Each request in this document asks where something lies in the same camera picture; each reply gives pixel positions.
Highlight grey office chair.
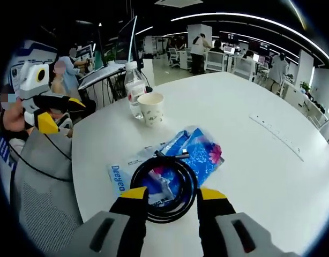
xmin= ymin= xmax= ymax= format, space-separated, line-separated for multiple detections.
xmin=10 ymin=128 xmax=84 ymax=254

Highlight blue plastic package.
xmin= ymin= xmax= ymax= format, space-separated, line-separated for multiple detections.
xmin=107 ymin=125 xmax=226 ymax=207

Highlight white table cable cover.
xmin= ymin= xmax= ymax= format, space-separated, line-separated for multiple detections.
xmin=249 ymin=113 xmax=305 ymax=162

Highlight long ceiling light strip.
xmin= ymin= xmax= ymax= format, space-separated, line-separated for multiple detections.
xmin=170 ymin=12 xmax=329 ymax=65

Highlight white table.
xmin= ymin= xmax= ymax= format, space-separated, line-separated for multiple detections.
xmin=70 ymin=71 xmax=329 ymax=257

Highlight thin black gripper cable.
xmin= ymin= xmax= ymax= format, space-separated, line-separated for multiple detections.
xmin=8 ymin=133 xmax=72 ymax=183

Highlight white paper cup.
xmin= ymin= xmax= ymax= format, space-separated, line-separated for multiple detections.
xmin=137 ymin=92 xmax=165 ymax=128

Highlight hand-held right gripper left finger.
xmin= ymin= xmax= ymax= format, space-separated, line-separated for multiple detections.
xmin=65 ymin=186 xmax=149 ymax=257

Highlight person's left hand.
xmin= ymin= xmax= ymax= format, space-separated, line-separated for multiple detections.
xmin=0 ymin=100 xmax=30 ymax=140

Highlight clear plastic water bottle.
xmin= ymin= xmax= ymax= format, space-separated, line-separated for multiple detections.
xmin=123 ymin=61 xmax=148 ymax=120

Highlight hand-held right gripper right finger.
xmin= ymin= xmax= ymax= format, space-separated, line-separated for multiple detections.
xmin=196 ymin=187 xmax=294 ymax=257

